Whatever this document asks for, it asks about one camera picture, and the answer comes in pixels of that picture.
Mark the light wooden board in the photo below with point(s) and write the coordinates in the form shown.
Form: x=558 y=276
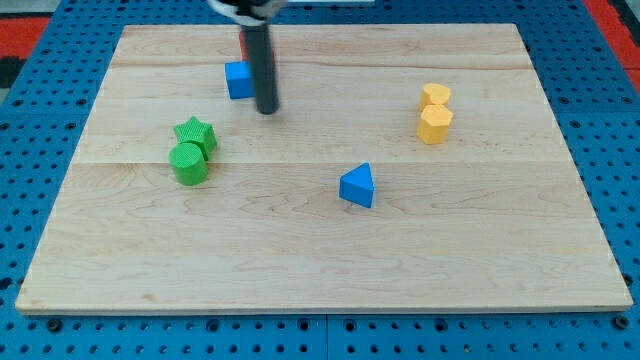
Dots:
x=492 y=220

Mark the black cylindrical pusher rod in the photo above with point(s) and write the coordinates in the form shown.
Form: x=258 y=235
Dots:
x=260 y=56

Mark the yellow heart block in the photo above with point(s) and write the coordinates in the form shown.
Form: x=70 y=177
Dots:
x=434 y=94

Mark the blue cube block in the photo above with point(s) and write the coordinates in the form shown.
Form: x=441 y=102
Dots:
x=238 y=79

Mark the white black robot end mount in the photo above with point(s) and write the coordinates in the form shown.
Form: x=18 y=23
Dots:
x=248 y=12

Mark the green cylinder block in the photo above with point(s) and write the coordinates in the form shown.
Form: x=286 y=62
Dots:
x=188 y=164

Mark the red block behind rod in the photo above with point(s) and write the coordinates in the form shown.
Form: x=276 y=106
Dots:
x=243 y=46

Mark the yellow hexagon block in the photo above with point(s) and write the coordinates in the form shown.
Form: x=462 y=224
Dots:
x=434 y=124

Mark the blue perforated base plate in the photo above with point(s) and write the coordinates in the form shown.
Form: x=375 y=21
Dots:
x=55 y=53

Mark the blue triangle block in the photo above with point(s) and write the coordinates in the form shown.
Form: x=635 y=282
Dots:
x=357 y=186

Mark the green star block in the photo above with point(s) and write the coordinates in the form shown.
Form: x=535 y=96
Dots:
x=199 y=133

